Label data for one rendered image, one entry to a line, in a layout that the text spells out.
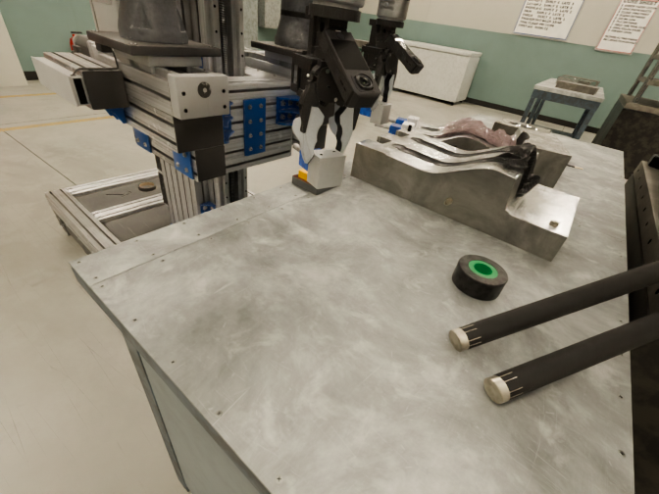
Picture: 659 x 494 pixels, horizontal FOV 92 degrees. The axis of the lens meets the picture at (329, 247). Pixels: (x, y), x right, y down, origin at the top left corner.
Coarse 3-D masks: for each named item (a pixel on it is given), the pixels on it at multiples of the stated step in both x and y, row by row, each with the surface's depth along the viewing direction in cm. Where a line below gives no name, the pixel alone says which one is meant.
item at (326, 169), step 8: (296, 144) 61; (320, 152) 52; (328, 152) 53; (336, 152) 53; (312, 160) 52; (320, 160) 50; (328, 160) 51; (336, 160) 52; (344, 160) 53; (304, 168) 56; (312, 168) 53; (320, 168) 51; (328, 168) 52; (336, 168) 53; (312, 176) 54; (320, 176) 52; (328, 176) 53; (336, 176) 54; (312, 184) 54; (320, 184) 53; (328, 184) 54; (336, 184) 55
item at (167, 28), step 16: (128, 0) 70; (144, 0) 70; (160, 0) 72; (128, 16) 71; (144, 16) 71; (160, 16) 72; (176, 16) 75; (128, 32) 72; (144, 32) 72; (160, 32) 73; (176, 32) 76
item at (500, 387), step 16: (640, 320) 43; (656, 320) 42; (592, 336) 42; (608, 336) 41; (624, 336) 41; (640, 336) 41; (656, 336) 41; (560, 352) 39; (576, 352) 39; (592, 352) 39; (608, 352) 39; (624, 352) 40; (512, 368) 39; (528, 368) 38; (544, 368) 38; (560, 368) 38; (576, 368) 38; (496, 384) 36; (512, 384) 36; (528, 384) 37; (544, 384) 37; (496, 400) 37
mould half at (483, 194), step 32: (384, 160) 78; (416, 160) 78; (448, 160) 81; (416, 192) 76; (448, 192) 71; (480, 192) 67; (512, 192) 65; (544, 192) 78; (480, 224) 70; (512, 224) 66; (544, 224) 64; (544, 256) 64
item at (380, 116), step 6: (384, 102) 93; (366, 108) 93; (378, 108) 90; (384, 108) 90; (390, 108) 93; (360, 114) 95; (366, 114) 93; (372, 114) 92; (378, 114) 91; (384, 114) 91; (372, 120) 93; (378, 120) 92; (384, 120) 93
